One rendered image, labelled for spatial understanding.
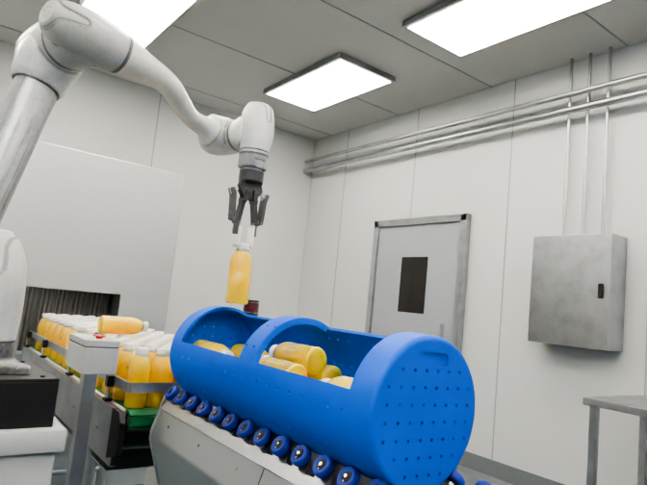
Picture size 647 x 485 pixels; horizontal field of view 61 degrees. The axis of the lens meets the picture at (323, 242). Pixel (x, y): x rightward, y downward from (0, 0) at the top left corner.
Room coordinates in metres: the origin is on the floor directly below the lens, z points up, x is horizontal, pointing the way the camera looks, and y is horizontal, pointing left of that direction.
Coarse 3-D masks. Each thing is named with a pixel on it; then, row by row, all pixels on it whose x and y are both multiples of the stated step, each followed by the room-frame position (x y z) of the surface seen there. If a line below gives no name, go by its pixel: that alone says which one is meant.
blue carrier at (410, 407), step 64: (192, 320) 1.62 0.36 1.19; (256, 320) 1.70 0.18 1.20; (192, 384) 1.55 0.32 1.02; (256, 384) 1.24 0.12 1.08; (320, 384) 1.07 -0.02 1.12; (384, 384) 0.96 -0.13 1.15; (448, 384) 1.06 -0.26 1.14; (320, 448) 1.12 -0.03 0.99; (384, 448) 0.97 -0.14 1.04; (448, 448) 1.07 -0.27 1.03
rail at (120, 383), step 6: (30, 330) 2.97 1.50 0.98; (36, 336) 2.83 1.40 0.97; (48, 342) 2.60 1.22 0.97; (54, 348) 2.49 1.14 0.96; (60, 348) 2.41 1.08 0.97; (120, 378) 1.76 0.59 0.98; (114, 384) 1.80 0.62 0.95; (120, 384) 1.75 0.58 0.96; (126, 384) 1.71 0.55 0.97; (126, 390) 1.71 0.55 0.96
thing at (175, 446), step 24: (168, 432) 1.62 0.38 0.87; (192, 432) 1.52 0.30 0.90; (168, 456) 1.60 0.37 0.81; (192, 456) 1.47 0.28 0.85; (216, 456) 1.39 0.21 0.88; (240, 456) 1.32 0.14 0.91; (312, 456) 1.30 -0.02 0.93; (168, 480) 1.65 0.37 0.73; (192, 480) 1.49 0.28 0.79; (216, 480) 1.35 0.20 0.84; (240, 480) 1.28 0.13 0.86; (264, 480) 1.22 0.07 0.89; (336, 480) 1.14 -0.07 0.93; (360, 480) 1.16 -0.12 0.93
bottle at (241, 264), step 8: (240, 248) 1.63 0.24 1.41; (232, 256) 1.63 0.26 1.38; (240, 256) 1.62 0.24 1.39; (248, 256) 1.63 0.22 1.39; (232, 264) 1.62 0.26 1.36; (240, 264) 1.61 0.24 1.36; (248, 264) 1.63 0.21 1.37; (232, 272) 1.62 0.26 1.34; (240, 272) 1.61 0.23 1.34; (248, 272) 1.63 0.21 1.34; (232, 280) 1.62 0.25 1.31; (240, 280) 1.61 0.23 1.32; (248, 280) 1.63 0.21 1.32; (232, 288) 1.61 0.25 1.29; (240, 288) 1.61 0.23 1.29; (248, 288) 1.64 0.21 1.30; (232, 296) 1.61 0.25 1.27; (240, 296) 1.61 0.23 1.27
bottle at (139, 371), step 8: (136, 360) 1.73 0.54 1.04; (144, 360) 1.73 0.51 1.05; (128, 368) 1.74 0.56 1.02; (136, 368) 1.72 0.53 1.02; (144, 368) 1.73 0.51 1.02; (128, 376) 1.73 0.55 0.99; (136, 376) 1.72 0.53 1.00; (144, 376) 1.73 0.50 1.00; (128, 400) 1.72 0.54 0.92; (136, 400) 1.72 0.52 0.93; (144, 400) 1.74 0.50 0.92; (136, 408) 1.73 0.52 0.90
